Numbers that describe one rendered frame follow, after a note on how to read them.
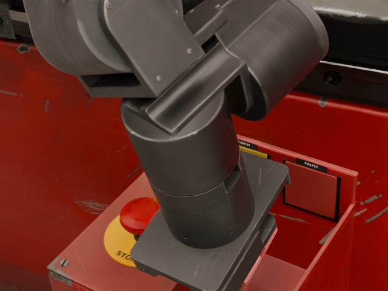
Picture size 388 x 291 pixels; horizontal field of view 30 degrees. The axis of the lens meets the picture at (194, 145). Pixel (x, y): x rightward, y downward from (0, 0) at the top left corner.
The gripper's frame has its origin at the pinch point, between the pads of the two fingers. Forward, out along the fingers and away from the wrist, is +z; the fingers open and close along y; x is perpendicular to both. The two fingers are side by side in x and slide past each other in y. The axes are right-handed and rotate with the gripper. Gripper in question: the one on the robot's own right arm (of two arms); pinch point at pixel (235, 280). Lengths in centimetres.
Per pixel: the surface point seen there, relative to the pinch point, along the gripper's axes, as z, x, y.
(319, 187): 1.1, -1.7, 10.6
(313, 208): 3.4, -1.2, 10.0
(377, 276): 33.8, -1.1, 21.7
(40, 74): 12.6, 43.1, 20.7
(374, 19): 0.4, 1.6, 29.7
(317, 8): -0.1, 7.1, 29.2
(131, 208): -0.3, 10.9, 2.2
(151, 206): -0.1, 9.6, 3.0
